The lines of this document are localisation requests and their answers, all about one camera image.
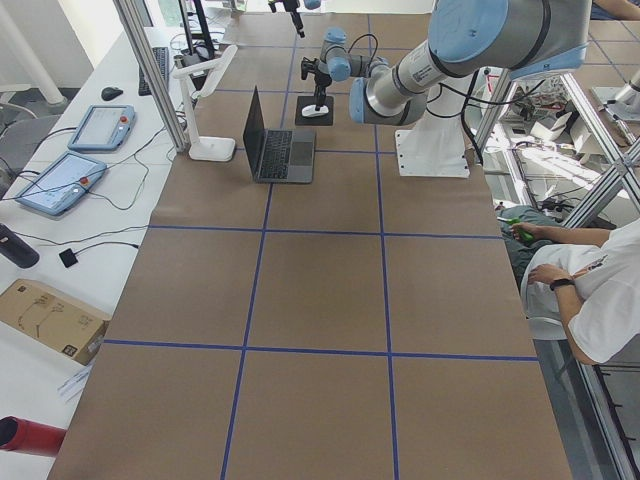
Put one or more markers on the blue teach pendant near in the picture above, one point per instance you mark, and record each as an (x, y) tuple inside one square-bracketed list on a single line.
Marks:
[(62, 184)]

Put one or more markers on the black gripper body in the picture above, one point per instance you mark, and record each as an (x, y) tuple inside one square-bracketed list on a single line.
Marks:
[(318, 75)]

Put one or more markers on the person in white shirt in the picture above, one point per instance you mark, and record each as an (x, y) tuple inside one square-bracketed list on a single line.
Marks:
[(584, 279)]

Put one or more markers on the black computer mouse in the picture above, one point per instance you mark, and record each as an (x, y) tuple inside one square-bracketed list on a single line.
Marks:
[(110, 93)]

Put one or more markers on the red tube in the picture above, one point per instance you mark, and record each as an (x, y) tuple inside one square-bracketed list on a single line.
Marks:
[(29, 437)]

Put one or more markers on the blue teach pendant far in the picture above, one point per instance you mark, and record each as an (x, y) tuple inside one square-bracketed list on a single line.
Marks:
[(104, 128)]

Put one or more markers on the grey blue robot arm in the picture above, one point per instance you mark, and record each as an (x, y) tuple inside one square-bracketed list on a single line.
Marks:
[(532, 39)]

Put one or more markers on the cardboard box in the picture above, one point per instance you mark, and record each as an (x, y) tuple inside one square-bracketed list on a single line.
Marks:
[(55, 319)]

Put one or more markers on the green handled tool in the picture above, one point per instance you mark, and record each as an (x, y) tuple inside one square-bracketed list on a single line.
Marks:
[(524, 236)]

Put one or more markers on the white desk lamp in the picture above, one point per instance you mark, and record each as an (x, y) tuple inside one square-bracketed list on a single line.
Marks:
[(206, 148)]

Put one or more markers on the white computer mouse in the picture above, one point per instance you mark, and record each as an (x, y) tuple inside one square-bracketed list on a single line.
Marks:
[(310, 112)]

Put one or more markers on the blue teach pendant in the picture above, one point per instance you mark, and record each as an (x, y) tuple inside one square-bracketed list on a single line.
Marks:
[(104, 128), (62, 184)]

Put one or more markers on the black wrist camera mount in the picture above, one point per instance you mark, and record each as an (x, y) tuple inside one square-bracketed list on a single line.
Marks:
[(308, 67)]

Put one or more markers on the grey laptop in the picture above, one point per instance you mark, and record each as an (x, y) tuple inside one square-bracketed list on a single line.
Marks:
[(277, 155)]

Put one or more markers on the aluminium frame post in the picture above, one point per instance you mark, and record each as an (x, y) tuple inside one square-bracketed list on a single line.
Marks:
[(131, 21)]

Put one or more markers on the black speaker cylinder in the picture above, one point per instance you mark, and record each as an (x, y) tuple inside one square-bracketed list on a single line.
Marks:
[(17, 250)]

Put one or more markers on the black mouse pad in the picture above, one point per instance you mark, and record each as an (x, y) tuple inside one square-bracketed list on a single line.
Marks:
[(302, 101)]

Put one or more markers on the small black square device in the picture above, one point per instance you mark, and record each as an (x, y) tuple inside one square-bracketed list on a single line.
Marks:
[(68, 257)]

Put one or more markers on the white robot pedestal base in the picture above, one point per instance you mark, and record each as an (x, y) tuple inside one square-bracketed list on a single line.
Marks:
[(435, 146)]

